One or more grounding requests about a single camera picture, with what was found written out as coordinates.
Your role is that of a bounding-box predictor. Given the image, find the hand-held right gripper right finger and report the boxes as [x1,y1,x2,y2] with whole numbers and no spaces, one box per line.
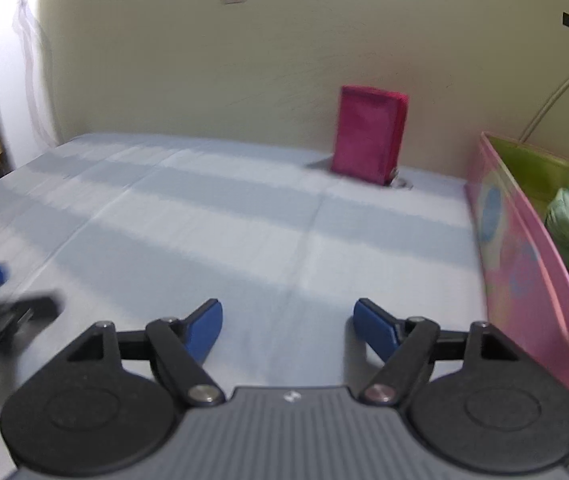
[353,297,521,407]

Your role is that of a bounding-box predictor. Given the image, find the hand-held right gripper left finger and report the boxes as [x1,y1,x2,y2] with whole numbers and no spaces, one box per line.
[64,298,226,407]

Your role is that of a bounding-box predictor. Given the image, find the pink storage box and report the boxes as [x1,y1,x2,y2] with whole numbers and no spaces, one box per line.
[465,131,569,433]

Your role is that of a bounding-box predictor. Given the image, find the striped grey bed sheet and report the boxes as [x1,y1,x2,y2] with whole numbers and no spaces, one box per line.
[0,131,490,461]

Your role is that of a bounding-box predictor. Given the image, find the magenta fabric wallet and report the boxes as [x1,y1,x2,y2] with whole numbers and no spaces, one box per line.
[329,85,410,187]

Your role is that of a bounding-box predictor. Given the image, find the black wall cables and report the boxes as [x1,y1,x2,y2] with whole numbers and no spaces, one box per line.
[10,0,62,147]

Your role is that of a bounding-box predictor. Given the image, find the grey wall cord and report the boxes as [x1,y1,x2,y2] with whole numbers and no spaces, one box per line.
[517,49,569,143]

